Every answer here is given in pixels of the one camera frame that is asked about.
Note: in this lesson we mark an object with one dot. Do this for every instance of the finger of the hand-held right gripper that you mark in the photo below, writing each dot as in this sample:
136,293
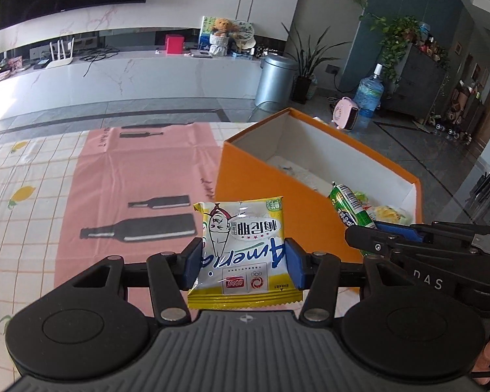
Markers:
371,241
400,228

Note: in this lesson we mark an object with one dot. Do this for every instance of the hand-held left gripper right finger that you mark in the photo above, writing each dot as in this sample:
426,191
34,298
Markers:
297,267

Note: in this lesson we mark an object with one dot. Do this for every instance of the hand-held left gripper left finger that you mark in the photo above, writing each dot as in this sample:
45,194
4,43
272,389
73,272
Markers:
192,267

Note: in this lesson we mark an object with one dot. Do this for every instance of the green snack packet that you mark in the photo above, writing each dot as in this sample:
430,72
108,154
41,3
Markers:
347,208

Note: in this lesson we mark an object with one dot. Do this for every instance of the white yellow snack packet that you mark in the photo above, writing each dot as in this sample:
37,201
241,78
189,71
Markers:
241,249

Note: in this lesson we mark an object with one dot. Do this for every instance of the orange cardboard box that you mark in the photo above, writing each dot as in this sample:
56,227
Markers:
249,179

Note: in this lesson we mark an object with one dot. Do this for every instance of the pink bottle print mat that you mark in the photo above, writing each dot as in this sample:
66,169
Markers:
155,163

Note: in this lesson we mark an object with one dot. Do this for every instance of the pink space heater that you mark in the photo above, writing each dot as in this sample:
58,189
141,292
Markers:
345,114

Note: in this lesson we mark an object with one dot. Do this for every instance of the shelf with figurines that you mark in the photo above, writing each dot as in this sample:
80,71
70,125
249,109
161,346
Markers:
461,110

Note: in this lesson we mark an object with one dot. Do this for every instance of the blue water jug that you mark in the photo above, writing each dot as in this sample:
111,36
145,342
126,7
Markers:
368,98

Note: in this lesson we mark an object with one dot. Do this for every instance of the dark green cabinet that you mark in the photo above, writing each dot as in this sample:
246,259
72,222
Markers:
420,85

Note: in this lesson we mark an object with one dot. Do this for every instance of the long leaf plant black pot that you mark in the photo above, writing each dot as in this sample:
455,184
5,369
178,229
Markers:
302,90

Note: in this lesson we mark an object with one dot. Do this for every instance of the checkered lemon tablecloth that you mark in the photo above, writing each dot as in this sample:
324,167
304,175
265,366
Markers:
24,220

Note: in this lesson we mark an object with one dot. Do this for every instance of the grey pedal trash can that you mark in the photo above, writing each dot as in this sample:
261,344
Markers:
275,81

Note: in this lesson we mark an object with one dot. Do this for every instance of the trailing pothos plant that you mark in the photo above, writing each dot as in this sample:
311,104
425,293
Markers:
396,34

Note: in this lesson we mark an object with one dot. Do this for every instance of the white marble media console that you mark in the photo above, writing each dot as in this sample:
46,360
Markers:
139,79

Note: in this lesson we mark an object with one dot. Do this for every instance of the red cube box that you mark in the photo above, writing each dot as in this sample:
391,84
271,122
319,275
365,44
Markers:
174,45

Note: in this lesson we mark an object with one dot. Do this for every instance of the white lace basket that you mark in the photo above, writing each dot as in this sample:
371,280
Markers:
219,45

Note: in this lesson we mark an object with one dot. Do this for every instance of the round hand fan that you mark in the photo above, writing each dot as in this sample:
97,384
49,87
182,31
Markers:
245,34

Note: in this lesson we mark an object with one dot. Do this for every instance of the brown teddy bear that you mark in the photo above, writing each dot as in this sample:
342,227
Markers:
221,26

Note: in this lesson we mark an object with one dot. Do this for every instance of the white router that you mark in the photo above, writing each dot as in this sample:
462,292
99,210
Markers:
61,62

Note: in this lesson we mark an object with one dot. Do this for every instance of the wall outlet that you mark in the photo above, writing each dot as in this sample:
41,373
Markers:
332,68

